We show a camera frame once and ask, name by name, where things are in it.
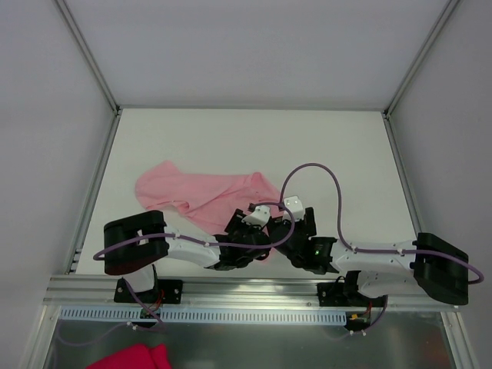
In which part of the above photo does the pink t-shirt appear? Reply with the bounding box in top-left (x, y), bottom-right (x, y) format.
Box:
top-left (135, 161), bottom-right (280, 242)

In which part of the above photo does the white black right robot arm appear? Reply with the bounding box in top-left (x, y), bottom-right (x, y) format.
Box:
top-left (267, 208), bottom-right (468, 306)

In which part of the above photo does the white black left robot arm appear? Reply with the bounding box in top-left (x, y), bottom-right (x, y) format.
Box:
top-left (95, 205), bottom-right (270, 308)

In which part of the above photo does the red t-shirt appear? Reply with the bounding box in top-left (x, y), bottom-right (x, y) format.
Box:
top-left (88, 344), bottom-right (171, 369)

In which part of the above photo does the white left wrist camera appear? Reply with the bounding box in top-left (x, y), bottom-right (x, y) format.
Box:
top-left (242, 205), bottom-right (271, 228)

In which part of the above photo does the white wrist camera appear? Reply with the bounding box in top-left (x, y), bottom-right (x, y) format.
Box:
top-left (281, 196), bottom-right (305, 222)
top-left (242, 205), bottom-right (271, 228)

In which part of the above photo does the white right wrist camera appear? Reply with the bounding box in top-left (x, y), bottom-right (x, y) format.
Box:
top-left (281, 196), bottom-right (305, 222)

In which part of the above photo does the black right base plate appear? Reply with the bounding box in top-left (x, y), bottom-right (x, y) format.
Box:
top-left (317, 281), bottom-right (386, 308)

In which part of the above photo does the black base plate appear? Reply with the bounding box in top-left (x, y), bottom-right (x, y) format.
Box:
top-left (113, 278), bottom-right (183, 305)
top-left (317, 281), bottom-right (386, 308)

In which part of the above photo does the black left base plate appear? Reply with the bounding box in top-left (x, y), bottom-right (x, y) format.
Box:
top-left (113, 278), bottom-right (183, 305)

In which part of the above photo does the slotted white cable duct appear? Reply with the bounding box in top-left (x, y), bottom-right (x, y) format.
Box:
top-left (58, 306), bottom-right (347, 326)

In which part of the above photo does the right aluminium frame post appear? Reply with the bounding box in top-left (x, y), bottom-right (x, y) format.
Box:
top-left (382, 0), bottom-right (464, 116)

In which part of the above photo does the aluminium frame post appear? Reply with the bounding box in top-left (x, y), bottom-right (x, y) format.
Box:
top-left (382, 0), bottom-right (464, 116)
top-left (52, 0), bottom-right (124, 116)

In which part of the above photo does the aluminium mounting rail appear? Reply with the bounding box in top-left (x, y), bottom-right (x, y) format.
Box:
top-left (42, 274), bottom-right (462, 312)

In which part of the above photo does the left aluminium frame post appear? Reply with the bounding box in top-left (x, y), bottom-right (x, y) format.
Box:
top-left (52, 0), bottom-right (124, 116)

